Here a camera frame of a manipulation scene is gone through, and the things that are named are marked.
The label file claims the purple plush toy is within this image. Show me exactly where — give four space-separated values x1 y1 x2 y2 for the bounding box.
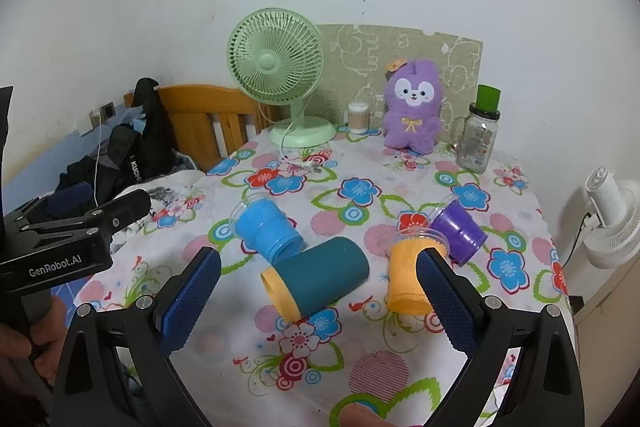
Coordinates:
382 58 443 155

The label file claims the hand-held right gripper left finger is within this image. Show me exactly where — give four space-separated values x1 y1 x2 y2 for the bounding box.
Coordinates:
50 246 223 427

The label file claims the beige patterned board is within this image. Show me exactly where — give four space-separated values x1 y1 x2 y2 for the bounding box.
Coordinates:
312 24 483 142

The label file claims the wall socket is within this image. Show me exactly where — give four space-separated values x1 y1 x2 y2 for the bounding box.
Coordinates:
87 103 116 128

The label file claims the black bag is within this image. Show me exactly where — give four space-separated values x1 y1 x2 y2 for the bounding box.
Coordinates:
107 78 177 188

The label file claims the white standing fan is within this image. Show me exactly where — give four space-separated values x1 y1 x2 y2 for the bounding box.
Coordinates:
582 167 640 269

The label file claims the teal cup with yellow rim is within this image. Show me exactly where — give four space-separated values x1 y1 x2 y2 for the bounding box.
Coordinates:
260 236 371 323

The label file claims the purple plastic cup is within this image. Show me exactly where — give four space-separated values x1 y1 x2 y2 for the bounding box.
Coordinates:
429 194 488 267

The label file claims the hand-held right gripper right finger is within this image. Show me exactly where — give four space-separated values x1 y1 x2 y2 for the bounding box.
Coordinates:
416 248 587 427

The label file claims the wooden chair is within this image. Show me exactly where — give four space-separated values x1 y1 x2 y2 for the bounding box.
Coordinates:
122 83 273 172

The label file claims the blue plastic cup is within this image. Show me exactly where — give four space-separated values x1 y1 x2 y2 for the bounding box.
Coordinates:
231 194 304 264

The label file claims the glass jar with green lid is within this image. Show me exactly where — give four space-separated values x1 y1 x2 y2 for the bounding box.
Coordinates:
451 84 502 172

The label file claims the white fan power cable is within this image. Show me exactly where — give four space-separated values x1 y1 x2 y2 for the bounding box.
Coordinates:
279 122 327 176

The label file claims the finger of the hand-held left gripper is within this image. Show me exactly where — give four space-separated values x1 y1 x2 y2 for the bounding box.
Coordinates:
2 183 96 221
12 188 152 240

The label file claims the orange plastic cup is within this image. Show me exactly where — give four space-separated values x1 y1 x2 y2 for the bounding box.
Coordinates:
387 229 451 315

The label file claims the beige cabinet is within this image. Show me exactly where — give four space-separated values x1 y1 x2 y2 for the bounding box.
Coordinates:
572 257 640 408

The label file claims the person's left hand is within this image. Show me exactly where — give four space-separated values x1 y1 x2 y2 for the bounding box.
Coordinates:
0 294 68 413

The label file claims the floral tablecloth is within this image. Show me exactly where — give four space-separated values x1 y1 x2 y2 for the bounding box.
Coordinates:
75 127 571 427

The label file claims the green desk fan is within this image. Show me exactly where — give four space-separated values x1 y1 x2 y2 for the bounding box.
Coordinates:
227 7 337 146

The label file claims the cotton swab jar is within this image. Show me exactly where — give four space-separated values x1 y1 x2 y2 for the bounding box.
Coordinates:
347 102 371 135

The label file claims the pile of dark clothes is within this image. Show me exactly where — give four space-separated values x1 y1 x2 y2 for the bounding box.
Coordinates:
54 147 198 208

